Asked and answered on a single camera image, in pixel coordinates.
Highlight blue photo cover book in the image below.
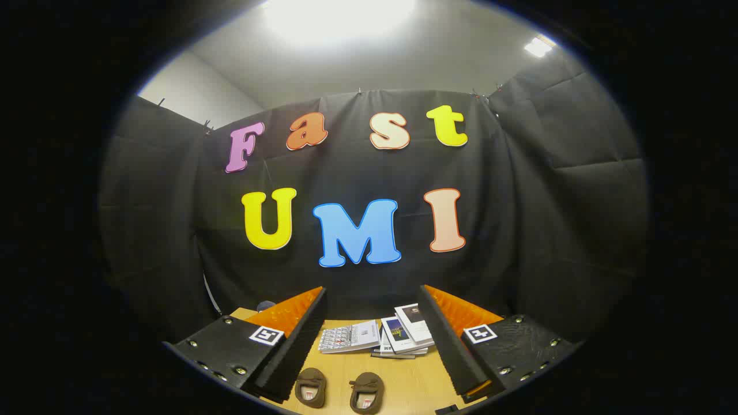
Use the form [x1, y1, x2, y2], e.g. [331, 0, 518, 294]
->
[381, 316, 434, 354]

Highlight brown fuzzy slipper shoe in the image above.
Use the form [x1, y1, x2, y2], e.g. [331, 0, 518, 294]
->
[349, 372, 386, 413]
[294, 368, 327, 409]

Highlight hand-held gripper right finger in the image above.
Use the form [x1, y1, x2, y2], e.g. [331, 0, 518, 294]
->
[416, 284, 580, 404]

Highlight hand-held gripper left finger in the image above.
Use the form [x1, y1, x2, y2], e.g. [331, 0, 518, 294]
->
[163, 286, 327, 404]

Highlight white book with black print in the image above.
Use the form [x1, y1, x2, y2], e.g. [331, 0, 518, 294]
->
[378, 331, 428, 356]

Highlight grey patterned cover book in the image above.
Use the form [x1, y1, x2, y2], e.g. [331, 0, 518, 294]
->
[318, 320, 381, 354]

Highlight ceiling light panel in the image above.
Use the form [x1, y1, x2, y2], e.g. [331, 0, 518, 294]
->
[524, 36, 557, 58]
[259, 0, 419, 50]

